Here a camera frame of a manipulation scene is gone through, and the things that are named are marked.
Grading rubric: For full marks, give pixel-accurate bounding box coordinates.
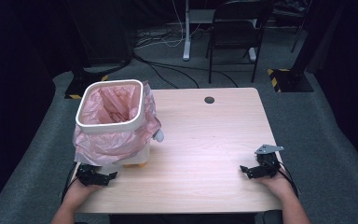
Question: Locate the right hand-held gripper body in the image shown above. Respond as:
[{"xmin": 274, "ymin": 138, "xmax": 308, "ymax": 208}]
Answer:
[{"xmin": 254, "ymin": 143, "xmax": 284, "ymax": 180}]

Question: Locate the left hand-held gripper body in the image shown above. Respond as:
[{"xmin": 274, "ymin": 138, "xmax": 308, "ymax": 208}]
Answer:
[{"xmin": 76, "ymin": 163, "xmax": 108, "ymax": 188}]

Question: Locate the pink plastic bag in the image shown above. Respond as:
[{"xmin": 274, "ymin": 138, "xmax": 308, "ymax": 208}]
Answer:
[{"xmin": 72, "ymin": 80, "xmax": 162, "ymax": 168}]

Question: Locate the cream trash bin with face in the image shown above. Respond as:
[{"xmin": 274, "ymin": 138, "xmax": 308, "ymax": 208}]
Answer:
[{"xmin": 99, "ymin": 129, "xmax": 165, "ymax": 175}]

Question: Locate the white bin rim ring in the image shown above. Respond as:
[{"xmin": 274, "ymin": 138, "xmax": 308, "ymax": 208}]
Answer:
[{"xmin": 75, "ymin": 78, "xmax": 145, "ymax": 135}]

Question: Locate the person's left hand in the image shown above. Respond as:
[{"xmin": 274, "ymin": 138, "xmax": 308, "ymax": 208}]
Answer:
[{"xmin": 62, "ymin": 178, "xmax": 104, "ymax": 210}]

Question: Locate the person's right hand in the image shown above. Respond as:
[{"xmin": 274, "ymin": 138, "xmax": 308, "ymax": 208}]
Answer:
[{"xmin": 255, "ymin": 172, "xmax": 295, "ymax": 201}]

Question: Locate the person's dark clothing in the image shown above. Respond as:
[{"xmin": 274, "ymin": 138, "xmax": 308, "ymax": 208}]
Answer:
[{"xmin": 108, "ymin": 213, "xmax": 256, "ymax": 224}]

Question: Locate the black stand with striped base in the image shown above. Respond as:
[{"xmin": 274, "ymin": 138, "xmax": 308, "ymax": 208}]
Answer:
[
  {"xmin": 267, "ymin": 0, "xmax": 327, "ymax": 94},
  {"xmin": 63, "ymin": 0, "xmax": 110, "ymax": 100}
]

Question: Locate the black chair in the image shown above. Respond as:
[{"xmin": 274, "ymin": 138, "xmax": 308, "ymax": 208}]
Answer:
[{"xmin": 205, "ymin": 0, "xmax": 275, "ymax": 85}]

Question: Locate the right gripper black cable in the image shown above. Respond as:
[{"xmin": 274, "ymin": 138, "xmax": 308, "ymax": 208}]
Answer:
[{"xmin": 275, "ymin": 161, "xmax": 300, "ymax": 199}]

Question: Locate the black floor cable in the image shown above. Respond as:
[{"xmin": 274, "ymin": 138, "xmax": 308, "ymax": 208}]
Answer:
[{"xmin": 132, "ymin": 52, "xmax": 239, "ymax": 90}]

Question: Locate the white desk frame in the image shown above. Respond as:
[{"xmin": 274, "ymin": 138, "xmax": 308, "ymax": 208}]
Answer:
[{"xmin": 182, "ymin": 0, "xmax": 258, "ymax": 63}]

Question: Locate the bundle of floor cables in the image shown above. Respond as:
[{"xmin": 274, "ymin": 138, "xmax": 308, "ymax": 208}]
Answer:
[{"xmin": 133, "ymin": 27, "xmax": 207, "ymax": 50}]

